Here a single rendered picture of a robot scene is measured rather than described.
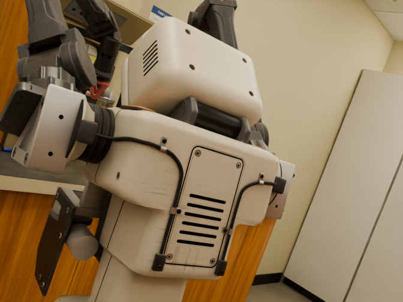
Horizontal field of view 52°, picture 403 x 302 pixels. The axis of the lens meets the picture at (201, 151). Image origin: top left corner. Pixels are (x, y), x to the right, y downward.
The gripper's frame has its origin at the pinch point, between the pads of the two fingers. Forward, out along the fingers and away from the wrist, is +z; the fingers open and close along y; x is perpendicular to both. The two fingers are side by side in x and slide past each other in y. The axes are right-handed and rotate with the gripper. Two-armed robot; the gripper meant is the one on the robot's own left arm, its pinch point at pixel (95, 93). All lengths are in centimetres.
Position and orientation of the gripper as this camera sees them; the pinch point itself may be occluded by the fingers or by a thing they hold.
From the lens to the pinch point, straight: 136.4
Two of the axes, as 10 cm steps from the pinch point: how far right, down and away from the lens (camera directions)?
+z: -3.9, 7.9, 4.7
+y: 0.3, 5.2, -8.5
